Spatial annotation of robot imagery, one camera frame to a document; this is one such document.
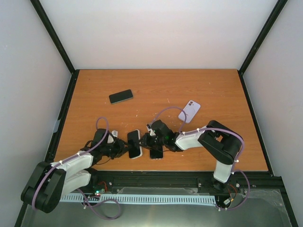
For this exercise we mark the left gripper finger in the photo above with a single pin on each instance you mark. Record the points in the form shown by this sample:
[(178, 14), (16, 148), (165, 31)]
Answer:
[(122, 151), (125, 144)]

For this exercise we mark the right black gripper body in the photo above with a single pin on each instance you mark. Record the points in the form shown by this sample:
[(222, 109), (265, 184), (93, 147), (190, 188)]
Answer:
[(155, 143)]

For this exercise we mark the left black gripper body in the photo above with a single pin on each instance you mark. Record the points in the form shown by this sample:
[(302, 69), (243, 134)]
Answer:
[(113, 150)]

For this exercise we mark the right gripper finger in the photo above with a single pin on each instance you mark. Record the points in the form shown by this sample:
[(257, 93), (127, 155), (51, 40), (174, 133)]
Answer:
[(145, 146), (144, 140)]

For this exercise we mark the clear magsafe phone case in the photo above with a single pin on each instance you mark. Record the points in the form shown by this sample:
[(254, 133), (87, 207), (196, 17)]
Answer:
[(156, 159)]

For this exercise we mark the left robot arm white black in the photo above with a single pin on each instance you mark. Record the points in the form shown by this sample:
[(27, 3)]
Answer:
[(51, 181)]

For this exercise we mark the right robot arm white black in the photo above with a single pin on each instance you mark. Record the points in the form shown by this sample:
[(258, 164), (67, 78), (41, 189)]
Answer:
[(222, 143)]

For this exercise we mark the black phone green edge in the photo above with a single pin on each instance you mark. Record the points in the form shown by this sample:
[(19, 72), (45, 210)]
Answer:
[(120, 96)]

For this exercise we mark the purple phone case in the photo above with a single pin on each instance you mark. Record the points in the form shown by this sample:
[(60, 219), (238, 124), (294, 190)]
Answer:
[(190, 110)]

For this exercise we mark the green led controller board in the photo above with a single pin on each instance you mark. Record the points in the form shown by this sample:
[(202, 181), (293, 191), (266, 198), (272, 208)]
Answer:
[(99, 190)]

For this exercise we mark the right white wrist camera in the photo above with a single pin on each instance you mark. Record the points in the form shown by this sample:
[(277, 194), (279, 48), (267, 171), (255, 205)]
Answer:
[(149, 129)]

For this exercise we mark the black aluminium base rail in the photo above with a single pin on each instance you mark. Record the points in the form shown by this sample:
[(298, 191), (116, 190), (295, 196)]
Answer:
[(203, 182)]

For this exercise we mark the light blue cable duct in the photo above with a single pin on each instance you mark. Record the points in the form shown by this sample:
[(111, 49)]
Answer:
[(141, 199)]

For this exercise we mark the left black frame post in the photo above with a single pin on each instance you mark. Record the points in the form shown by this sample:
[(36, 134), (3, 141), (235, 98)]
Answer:
[(38, 7)]

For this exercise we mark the black frame post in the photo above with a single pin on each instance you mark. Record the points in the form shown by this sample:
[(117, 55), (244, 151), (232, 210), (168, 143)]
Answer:
[(38, 7), (273, 16)]

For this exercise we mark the right black frame post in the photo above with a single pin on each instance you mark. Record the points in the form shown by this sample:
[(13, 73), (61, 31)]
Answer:
[(273, 16)]

